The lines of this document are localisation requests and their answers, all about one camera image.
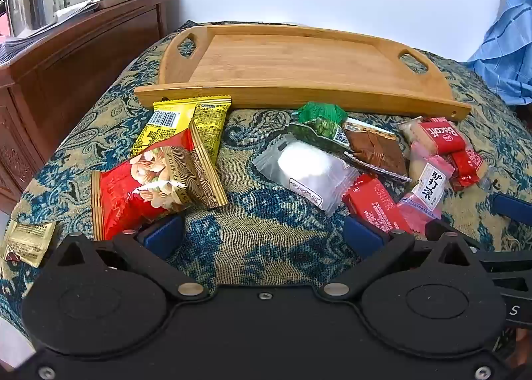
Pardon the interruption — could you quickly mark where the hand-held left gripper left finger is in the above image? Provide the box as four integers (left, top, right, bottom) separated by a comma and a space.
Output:
50, 216, 208, 301

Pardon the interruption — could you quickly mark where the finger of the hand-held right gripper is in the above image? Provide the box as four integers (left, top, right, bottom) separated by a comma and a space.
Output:
426, 219, 491, 258
488, 193, 532, 223

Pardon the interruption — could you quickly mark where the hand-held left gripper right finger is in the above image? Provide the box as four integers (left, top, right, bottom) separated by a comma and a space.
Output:
323, 216, 485, 301

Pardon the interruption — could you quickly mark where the dark red bar packet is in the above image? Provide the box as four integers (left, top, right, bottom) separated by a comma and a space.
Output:
341, 174, 412, 235

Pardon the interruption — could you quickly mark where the pink label snack packet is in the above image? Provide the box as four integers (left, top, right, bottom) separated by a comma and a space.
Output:
397, 155, 456, 233

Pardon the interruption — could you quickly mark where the red nut packet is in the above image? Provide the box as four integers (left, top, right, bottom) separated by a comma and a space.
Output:
90, 120, 229, 241

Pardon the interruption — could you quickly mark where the red biscuit packet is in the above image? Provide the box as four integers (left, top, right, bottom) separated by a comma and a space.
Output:
418, 117, 468, 156
447, 147, 493, 193

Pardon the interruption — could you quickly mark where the brown nut bar packet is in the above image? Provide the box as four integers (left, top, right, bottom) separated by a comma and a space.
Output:
341, 117, 412, 183

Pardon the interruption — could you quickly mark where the white pastry packet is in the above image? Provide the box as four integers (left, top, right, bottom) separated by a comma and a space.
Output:
252, 134, 360, 216

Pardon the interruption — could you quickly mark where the dark green patterned packet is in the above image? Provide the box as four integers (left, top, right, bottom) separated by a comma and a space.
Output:
287, 116, 354, 156

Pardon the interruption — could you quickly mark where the yellow snack packet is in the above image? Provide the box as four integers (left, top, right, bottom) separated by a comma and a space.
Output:
131, 96, 232, 164

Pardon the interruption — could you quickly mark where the bright green snack packet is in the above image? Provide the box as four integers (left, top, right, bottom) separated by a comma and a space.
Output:
297, 102, 349, 125

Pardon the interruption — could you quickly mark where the small gold snack packet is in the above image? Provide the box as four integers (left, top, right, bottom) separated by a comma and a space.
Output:
2, 220, 57, 268

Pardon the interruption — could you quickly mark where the wooden serving tray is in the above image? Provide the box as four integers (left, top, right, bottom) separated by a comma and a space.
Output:
134, 23, 472, 120

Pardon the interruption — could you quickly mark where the blue and tan patterned blanket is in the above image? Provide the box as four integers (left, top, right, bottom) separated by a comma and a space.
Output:
0, 20, 532, 364

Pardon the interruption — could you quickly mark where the blue striped cloth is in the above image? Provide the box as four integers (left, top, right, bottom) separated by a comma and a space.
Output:
465, 0, 532, 106

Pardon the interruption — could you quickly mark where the brown wooden cabinet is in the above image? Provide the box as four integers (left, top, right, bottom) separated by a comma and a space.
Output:
0, 0, 180, 214

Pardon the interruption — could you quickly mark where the stack of papers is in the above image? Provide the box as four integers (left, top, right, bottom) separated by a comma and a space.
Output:
0, 0, 100, 65

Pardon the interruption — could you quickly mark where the steel mug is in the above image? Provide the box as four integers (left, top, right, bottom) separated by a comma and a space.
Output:
3, 0, 59, 37

